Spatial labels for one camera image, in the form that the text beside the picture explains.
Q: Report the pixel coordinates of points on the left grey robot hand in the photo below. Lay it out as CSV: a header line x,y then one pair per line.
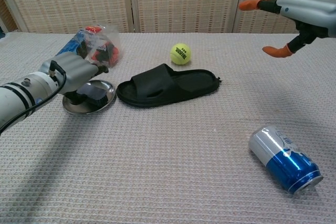
x,y
74,72

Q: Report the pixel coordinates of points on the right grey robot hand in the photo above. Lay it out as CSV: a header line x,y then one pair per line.
x,y
312,11

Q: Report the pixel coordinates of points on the grey brush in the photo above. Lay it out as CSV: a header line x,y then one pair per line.
x,y
94,96

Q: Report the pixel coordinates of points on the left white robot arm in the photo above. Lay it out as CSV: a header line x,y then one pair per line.
x,y
15,100

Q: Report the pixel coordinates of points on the blue cardboard box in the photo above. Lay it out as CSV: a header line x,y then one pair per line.
x,y
72,45

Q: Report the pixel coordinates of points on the round steel plate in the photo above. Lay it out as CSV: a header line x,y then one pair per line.
x,y
109,90

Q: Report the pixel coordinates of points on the clear bag red black items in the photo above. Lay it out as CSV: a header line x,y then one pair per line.
x,y
107,48

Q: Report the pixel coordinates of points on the black slide sandal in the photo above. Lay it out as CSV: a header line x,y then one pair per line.
x,y
155,85

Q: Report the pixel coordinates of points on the yellow tennis ball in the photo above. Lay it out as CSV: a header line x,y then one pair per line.
x,y
180,54

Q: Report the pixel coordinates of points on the beige woven tablecloth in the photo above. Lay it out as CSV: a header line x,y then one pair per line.
x,y
168,155

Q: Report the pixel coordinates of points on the woven bamboo folding screen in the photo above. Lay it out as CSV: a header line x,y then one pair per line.
x,y
183,1

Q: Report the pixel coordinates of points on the blue and silver can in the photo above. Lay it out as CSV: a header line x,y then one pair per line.
x,y
286,158

